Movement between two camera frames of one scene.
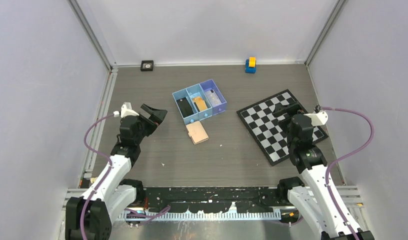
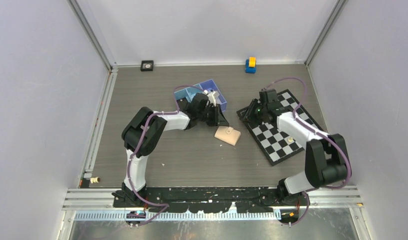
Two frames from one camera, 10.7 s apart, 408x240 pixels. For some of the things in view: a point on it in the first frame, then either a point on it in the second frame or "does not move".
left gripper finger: x=148 y=109 -> x=213 y=115
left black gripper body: x=145 y=128 -> x=201 y=115
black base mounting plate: x=260 y=199 does not move
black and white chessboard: x=264 y=125 does not move
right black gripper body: x=290 y=137 -> x=261 y=109
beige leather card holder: x=197 y=132 -> x=227 y=134
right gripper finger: x=285 y=122 -> x=251 y=111
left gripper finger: x=157 y=115 -> x=223 y=120
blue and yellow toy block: x=251 y=65 does not move
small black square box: x=146 y=65 does not move
